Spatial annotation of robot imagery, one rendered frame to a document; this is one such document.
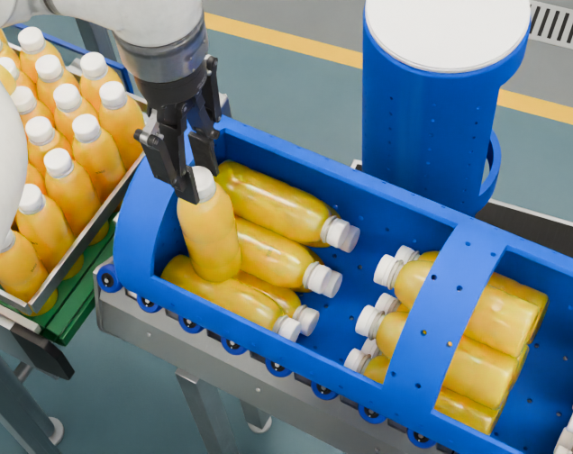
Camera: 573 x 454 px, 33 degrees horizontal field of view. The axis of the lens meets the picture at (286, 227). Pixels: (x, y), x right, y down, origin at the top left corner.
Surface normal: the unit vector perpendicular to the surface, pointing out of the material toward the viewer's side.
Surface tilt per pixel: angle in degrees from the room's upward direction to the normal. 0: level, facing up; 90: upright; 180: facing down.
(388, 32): 0
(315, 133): 0
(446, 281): 6
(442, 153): 90
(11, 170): 70
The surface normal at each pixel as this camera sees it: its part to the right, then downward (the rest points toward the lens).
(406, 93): -0.52, 0.74
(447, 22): -0.07, -0.52
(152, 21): 0.15, 0.88
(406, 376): -0.44, 0.35
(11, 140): 0.82, -0.51
